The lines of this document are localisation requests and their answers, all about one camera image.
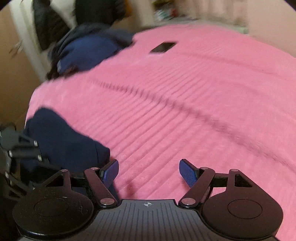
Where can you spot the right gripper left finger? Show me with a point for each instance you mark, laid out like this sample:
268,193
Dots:
99,181

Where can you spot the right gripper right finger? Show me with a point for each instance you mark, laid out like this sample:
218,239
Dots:
198,180

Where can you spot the navy fleece sweatpants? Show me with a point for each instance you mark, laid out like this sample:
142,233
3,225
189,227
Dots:
61,146

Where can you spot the blue clothes pile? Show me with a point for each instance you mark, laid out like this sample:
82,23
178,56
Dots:
86,46

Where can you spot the wooden door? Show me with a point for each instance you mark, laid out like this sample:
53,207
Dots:
18,79

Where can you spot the pink ribbed bed blanket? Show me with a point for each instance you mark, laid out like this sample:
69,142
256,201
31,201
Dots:
218,98

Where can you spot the black smartphone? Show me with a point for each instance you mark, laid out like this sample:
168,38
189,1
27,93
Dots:
163,47

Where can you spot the black puffer jacket left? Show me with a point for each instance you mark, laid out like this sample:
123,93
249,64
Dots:
49,25

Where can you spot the black puffer jacket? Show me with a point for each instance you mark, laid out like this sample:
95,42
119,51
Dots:
49,25
101,11

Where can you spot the black puffer jacket right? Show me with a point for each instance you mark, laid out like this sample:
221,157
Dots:
101,11

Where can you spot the silver door handle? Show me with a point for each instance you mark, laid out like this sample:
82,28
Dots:
16,49

